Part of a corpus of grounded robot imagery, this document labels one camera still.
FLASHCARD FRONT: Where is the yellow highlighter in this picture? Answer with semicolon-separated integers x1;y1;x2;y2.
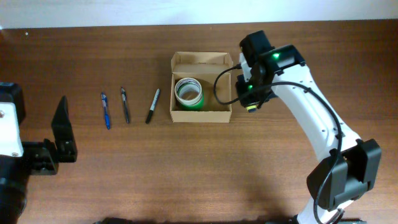
246;105;257;113

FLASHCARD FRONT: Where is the green tape roll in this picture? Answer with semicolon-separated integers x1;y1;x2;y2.
176;93;204;111

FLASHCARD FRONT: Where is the white tape roll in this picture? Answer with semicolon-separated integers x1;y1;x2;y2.
174;78;203;106

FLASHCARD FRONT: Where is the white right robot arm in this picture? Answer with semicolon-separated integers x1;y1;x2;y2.
236;30;382;223

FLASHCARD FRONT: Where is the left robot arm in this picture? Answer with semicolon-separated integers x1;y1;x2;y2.
1;82;78;224

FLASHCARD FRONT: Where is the blue pen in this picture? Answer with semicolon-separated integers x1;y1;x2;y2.
101;92;111;130

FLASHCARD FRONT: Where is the open cardboard box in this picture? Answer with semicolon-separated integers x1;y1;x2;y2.
170;52;233;123

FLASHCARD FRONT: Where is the black pen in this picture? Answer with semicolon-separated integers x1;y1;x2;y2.
121;87;130;124

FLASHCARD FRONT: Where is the black marker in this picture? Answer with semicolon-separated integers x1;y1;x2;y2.
146;88;161;124

